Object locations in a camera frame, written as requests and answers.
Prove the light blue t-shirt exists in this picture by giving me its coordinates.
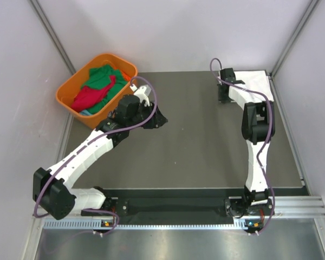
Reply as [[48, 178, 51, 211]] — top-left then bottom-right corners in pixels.
[[79, 109, 93, 116]]

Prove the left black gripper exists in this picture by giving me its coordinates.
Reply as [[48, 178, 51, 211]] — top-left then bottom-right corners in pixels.
[[128, 101, 168, 130]]

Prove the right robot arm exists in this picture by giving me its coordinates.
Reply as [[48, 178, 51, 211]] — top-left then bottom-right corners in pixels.
[[217, 68, 275, 218]]

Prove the white t-shirt red print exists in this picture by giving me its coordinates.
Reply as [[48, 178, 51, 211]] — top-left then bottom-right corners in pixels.
[[235, 70, 274, 101]]

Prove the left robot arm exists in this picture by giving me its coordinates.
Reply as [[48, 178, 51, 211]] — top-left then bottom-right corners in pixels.
[[32, 94, 168, 220]]

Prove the orange plastic basket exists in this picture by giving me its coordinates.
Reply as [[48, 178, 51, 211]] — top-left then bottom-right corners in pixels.
[[55, 53, 138, 129]]

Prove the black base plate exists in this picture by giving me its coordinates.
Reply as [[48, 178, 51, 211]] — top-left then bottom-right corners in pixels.
[[80, 186, 274, 219]]

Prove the grey cable duct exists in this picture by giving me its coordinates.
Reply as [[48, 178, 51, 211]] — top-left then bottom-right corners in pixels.
[[43, 218, 259, 230]]

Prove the green t-shirt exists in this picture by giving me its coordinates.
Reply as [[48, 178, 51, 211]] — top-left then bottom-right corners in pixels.
[[81, 64, 130, 114]]

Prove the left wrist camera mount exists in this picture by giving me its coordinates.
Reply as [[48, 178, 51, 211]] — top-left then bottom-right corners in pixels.
[[130, 84, 151, 106]]

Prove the left corner frame post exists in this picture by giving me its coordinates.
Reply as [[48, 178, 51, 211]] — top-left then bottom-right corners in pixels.
[[28, 0, 76, 75]]

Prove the right corner frame post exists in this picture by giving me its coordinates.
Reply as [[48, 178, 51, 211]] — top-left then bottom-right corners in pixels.
[[269, 0, 321, 79]]

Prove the aluminium frame rail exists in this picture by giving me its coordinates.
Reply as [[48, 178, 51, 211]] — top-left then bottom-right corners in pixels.
[[32, 197, 325, 217]]

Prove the corner frame post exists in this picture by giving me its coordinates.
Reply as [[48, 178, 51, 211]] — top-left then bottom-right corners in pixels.
[[269, 0, 321, 79], [28, 0, 76, 75]]

